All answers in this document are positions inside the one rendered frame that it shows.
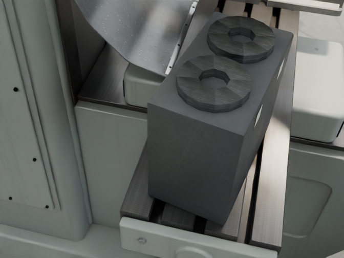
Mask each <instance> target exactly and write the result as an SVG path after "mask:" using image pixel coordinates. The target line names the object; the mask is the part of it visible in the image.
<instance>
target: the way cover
mask: <svg viewBox="0 0 344 258"><path fill-rule="evenodd" d="M193 1H194V2H193ZM74 2H75V4H76V5H77V7H78V8H79V10H80V12H81V13H82V15H83V16H84V18H85V19H86V21H87V22H88V23H89V25H90V26H91V27H92V28H93V29H94V30H95V31H96V32H97V33H98V34H99V35H100V36H101V37H102V38H103V39H104V40H105V41H106V42H107V43H108V44H109V45H110V46H111V47H112V48H114V49H115V50H116V51H117V52H118V53H119V54H120V55H121V56H122V57H123V58H124V59H125V60H126V61H127V62H129V63H131V64H133V65H135V66H137V67H140V68H142V69H145V70H147V71H150V72H152V73H155V74H157V75H160V76H162V77H165V78H166V76H167V75H168V74H169V72H170V71H171V70H172V68H173V67H174V65H175V63H176V60H177V57H178V55H179V52H180V49H181V47H182V44H183V41H184V38H185V35H186V33H187V30H188V27H189V25H190V22H191V20H192V17H193V15H194V12H195V9H196V7H197V4H198V1H196V0H74ZM107 3H108V4H107ZM136 7H137V9H136ZM147 13H148V14H147ZM181 15H182V16H181ZM107 16H108V17H107ZM119 20H120V21H119ZM146 24H147V25H146ZM187 25H188V26H187ZM106 33H107V34H106ZM176 38H177V39H176ZM124 39H125V40H124ZM125 41H126V42H125ZM139 54H140V55H139ZM170 57H171V58H170ZM145 60H146V61H145ZM163 64H164V65H163ZM154 66H156V67H154Z"/></svg>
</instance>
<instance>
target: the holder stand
mask: <svg viewBox="0 0 344 258"><path fill-rule="evenodd" d="M293 36H294V35H293V33H292V32H288V31H285V30H281V29H278V28H274V27H270V26H268V25H266V24H265V23H263V22H261V21H259V20H256V19H254V18H250V17H243V16H231V15H227V14H224V13H220V12H214V13H213V15H212V16H211V17H210V19H209V20H208V21H207V23H206V24H205V25H204V27H203V28H202V29H201V31H200V32H199V34H198V35H197V36H196V37H195V39H194V40H193V41H192V43H191V44H190V45H189V47H188V48H187V50H186V51H185V52H184V54H183V55H182V56H181V58H180V59H179V60H178V62H177V63H176V64H175V66H174V67H173V68H172V70H171V71H170V72H169V74H168V75H167V76H166V78H165V79H164V80H163V82H162V83H161V84H160V86H159V87H158V88H157V90H156V91H155V92H154V94H153V95H152V97H151V98H150V99H149V101H148V102H147V165H148V195H150V196H152V197H154V198H157V199H159V200H161V201H164V202H166V203H169V204H171V205H174V206H177V207H179V208H181V209H184V210H186V211H189V212H191V213H194V214H196V215H198V216H201V217H203V218H205V219H208V220H210V221H213V222H215V223H218V224H220V225H225V224H226V221H227V219H228V217H229V215H230V212H231V210H232V208H233V205H234V203H235V201H236V199H237V197H238V194H239V192H240V190H241V187H242V185H243V183H244V181H245V178H246V176H247V174H248V172H249V169H250V167H251V165H252V162H253V160H254V157H255V155H256V153H257V151H258V148H259V146H260V144H261V142H262V139H263V137H264V135H265V133H266V130H267V128H268V126H269V123H270V119H271V115H272V112H273V108H274V105H275V101H276V97H277V94H278V90H279V87H280V83H281V80H282V76H283V73H284V69H285V65H286V62H287V58H288V55H289V51H290V47H291V44H292V40H293Z"/></svg>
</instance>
